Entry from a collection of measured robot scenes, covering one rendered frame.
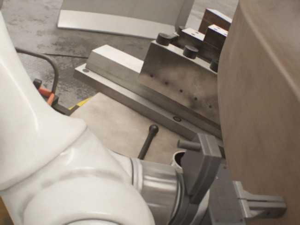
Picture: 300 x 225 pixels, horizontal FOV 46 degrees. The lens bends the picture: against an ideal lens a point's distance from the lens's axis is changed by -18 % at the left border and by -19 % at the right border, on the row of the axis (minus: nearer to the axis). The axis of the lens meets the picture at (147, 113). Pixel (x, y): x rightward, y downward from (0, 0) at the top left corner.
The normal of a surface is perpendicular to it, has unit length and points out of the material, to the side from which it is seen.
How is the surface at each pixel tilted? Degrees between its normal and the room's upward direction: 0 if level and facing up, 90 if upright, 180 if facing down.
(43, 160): 52
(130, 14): 90
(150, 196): 44
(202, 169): 67
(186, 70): 90
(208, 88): 90
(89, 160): 10
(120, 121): 0
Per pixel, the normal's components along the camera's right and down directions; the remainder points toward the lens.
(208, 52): -0.42, 0.33
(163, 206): 0.23, 0.04
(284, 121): -0.95, -0.25
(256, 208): 0.10, 0.52
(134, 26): 0.42, -0.32
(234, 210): 0.30, -0.83
